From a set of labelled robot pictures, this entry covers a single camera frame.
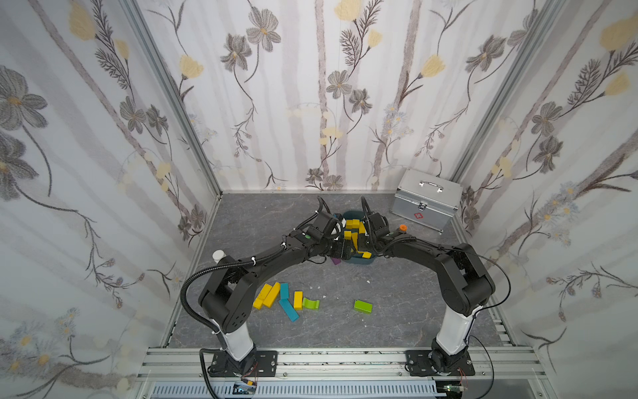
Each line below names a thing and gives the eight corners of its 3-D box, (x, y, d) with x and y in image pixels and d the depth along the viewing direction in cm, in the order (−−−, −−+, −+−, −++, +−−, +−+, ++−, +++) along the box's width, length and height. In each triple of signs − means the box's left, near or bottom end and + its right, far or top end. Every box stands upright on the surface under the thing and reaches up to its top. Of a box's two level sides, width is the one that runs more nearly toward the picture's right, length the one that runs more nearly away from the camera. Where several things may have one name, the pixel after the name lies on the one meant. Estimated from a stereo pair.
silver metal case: (389, 219, 113) (397, 195, 101) (396, 190, 125) (404, 165, 113) (445, 234, 108) (461, 211, 95) (447, 202, 120) (461, 178, 108)
